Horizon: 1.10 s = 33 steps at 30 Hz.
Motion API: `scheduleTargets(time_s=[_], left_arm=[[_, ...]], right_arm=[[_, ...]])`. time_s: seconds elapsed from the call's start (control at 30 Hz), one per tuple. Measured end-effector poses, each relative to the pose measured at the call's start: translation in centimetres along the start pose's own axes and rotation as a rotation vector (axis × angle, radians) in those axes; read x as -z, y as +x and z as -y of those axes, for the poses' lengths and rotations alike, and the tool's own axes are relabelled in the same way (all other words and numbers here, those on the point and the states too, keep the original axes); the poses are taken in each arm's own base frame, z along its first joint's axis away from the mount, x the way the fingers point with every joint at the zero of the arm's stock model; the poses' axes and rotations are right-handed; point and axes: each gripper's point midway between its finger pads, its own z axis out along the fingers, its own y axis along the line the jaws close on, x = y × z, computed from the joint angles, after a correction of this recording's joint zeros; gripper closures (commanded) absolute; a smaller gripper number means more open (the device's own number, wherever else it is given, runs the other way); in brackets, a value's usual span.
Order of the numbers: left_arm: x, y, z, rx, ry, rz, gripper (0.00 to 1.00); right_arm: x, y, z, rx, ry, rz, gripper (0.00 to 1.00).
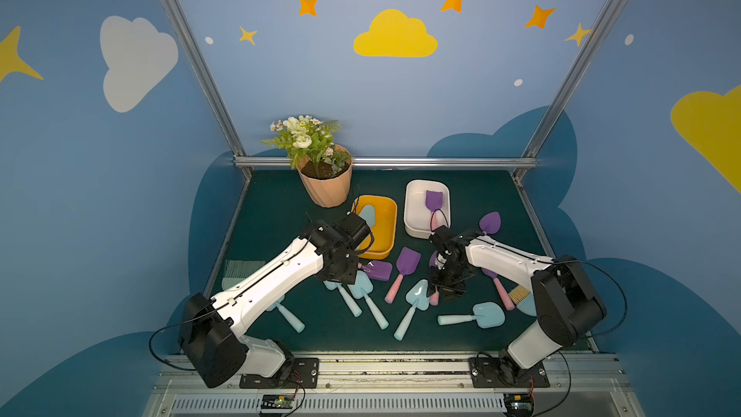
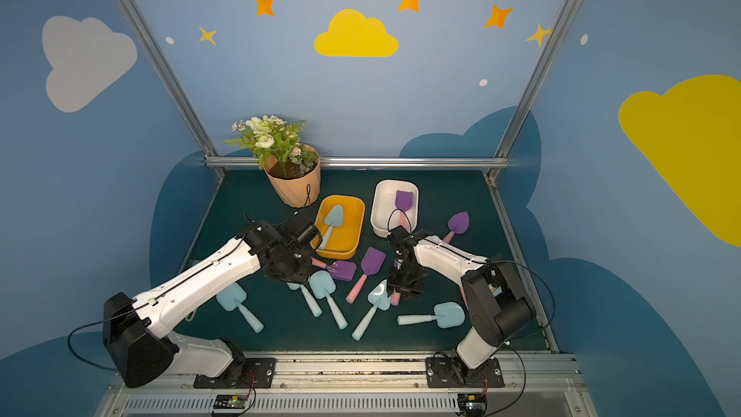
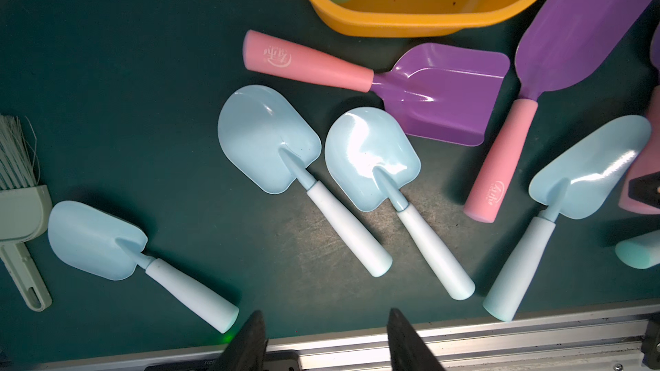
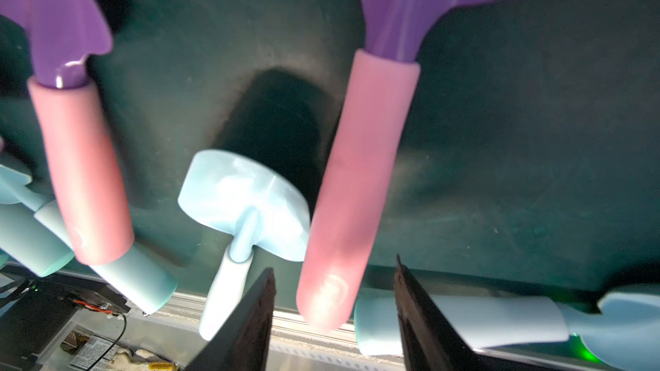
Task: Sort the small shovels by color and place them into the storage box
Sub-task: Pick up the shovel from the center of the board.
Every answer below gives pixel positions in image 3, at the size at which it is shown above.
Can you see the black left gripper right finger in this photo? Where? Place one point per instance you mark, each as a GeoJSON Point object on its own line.
{"type": "Point", "coordinates": [407, 349]}

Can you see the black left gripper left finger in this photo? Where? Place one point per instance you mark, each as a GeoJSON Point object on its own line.
{"type": "Point", "coordinates": [248, 349]}

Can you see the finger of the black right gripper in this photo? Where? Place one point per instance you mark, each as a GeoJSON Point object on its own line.
{"type": "Point", "coordinates": [645, 189]}

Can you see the light blue shovel lying right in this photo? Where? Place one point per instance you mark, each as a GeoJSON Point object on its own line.
{"type": "Point", "coordinates": [640, 252]}

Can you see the light blue shovel far left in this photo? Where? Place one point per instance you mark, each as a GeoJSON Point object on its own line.
{"type": "Point", "coordinates": [106, 246]}

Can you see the light blue shovel middle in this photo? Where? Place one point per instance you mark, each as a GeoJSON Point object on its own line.
{"type": "Point", "coordinates": [370, 158]}

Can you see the light blue shovel upper left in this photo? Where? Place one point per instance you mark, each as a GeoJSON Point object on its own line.
{"type": "Point", "coordinates": [266, 138]}

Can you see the purple square shovel lying sideways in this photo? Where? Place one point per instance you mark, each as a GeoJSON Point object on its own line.
{"type": "Point", "coordinates": [434, 91]}

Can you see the purple pointed shovel pink handle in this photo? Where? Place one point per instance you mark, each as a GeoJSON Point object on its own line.
{"type": "Point", "coordinates": [646, 162]}

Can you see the aluminium rail front frame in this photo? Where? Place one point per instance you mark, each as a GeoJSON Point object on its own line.
{"type": "Point", "coordinates": [606, 337]}

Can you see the purple square shovel pink handle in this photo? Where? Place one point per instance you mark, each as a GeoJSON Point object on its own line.
{"type": "Point", "coordinates": [567, 41]}

